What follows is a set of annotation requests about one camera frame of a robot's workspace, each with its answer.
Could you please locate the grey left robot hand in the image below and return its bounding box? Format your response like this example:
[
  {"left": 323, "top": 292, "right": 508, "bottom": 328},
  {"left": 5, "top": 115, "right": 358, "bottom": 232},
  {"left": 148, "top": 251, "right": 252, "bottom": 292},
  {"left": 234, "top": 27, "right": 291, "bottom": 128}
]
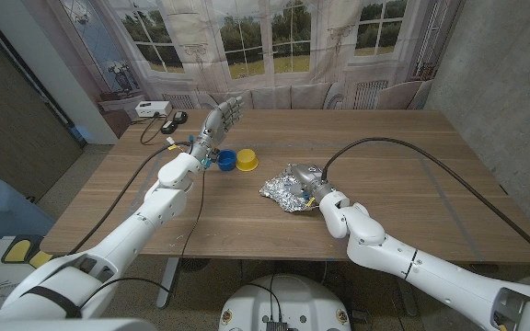
[{"left": 190, "top": 96, "right": 245, "bottom": 162}]

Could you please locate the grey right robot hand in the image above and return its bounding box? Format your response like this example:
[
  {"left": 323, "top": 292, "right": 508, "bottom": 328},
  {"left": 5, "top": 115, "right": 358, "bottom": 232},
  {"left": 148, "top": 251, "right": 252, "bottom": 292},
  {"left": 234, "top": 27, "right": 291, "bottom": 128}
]
[{"left": 289, "top": 163, "right": 335, "bottom": 203}]

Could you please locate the aluminum foil sheet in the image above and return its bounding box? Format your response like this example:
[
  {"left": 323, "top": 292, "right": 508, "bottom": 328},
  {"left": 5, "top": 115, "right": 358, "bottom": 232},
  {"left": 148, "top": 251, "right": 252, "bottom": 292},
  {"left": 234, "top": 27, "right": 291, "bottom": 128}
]
[{"left": 259, "top": 163, "right": 321, "bottom": 213}]

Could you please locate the blue plastic cup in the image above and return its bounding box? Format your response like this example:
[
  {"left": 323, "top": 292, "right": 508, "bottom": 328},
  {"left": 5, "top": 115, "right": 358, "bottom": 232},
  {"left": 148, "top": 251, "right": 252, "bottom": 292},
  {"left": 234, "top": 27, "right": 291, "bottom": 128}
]
[{"left": 216, "top": 149, "right": 238, "bottom": 173}]

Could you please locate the yellow plastic cup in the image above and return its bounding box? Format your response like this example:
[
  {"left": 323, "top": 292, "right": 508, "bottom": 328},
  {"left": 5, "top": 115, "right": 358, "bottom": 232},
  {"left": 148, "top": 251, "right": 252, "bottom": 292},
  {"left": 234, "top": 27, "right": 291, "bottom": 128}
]
[{"left": 236, "top": 147, "right": 259, "bottom": 173}]

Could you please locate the white power box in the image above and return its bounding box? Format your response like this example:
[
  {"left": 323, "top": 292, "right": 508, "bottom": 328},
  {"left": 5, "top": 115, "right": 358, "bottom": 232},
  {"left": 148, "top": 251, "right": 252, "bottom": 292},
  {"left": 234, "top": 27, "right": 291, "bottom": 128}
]
[{"left": 134, "top": 100, "right": 173, "bottom": 119}]

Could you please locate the printed window backdrop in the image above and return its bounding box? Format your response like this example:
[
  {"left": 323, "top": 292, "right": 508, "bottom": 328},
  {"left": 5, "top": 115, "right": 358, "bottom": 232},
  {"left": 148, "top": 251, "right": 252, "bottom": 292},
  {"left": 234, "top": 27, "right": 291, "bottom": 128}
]
[{"left": 20, "top": 0, "right": 467, "bottom": 139}]

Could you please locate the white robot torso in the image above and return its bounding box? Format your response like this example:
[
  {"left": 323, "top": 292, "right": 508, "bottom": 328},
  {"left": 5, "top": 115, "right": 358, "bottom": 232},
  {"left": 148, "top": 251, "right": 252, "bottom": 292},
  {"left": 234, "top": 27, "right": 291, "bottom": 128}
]
[{"left": 218, "top": 274, "right": 352, "bottom": 331}]

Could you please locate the grey table leg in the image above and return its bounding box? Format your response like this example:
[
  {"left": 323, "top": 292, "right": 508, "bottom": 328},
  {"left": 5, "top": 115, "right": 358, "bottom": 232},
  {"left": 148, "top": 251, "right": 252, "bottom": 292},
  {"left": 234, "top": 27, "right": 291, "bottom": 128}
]
[
  {"left": 391, "top": 275, "right": 420, "bottom": 317},
  {"left": 156, "top": 257, "right": 181, "bottom": 309}
]

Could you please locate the blue upholstered seat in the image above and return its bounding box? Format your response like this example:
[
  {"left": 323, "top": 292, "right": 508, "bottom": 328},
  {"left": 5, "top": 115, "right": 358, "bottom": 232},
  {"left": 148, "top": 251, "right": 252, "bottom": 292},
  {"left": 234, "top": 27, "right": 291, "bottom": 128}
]
[{"left": 0, "top": 175, "right": 57, "bottom": 263}]

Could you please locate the yellow and black floor object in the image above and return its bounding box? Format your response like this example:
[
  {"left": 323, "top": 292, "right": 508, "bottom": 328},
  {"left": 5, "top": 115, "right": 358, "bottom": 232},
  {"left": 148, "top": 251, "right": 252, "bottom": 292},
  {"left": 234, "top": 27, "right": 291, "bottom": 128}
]
[{"left": 0, "top": 234, "right": 55, "bottom": 271}]

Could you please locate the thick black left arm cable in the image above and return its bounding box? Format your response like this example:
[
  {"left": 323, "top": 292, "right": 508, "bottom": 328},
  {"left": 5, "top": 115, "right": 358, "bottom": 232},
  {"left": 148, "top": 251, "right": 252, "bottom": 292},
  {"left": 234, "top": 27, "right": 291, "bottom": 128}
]
[{"left": 66, "top": 141, "right": 195, "bottom": 257}]

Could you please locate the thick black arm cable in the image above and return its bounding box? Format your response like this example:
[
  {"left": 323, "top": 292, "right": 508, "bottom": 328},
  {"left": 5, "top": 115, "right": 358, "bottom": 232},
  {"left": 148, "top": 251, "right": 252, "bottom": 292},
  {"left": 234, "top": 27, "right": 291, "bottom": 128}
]
[
  {"left": 320, "top": 136, "right": 530, "bottom": 268},
  {"left": 66, "top": 141, "right": 195, "bottom": 257}
]

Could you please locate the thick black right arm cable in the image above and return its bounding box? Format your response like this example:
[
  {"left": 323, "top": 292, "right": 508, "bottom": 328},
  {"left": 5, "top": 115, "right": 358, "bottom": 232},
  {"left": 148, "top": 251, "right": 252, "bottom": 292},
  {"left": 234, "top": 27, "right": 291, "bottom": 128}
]
[{"left": 320, "top": 136, "right": 530, "bottom": 268}]

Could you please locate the thin black adapter cable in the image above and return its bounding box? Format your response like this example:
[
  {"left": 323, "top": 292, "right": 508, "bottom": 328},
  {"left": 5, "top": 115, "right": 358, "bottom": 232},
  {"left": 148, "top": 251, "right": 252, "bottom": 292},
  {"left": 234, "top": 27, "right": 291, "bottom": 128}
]
[{"left": 138, "top": 113, "right": 166, "bottom": 146}]

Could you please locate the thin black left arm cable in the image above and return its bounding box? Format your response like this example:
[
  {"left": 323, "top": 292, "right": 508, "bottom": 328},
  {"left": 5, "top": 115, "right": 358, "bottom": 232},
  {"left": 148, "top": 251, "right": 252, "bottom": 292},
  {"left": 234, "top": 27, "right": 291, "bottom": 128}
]
[{"left": 78, "top": 169, "right": 207, "bottom": 312}]

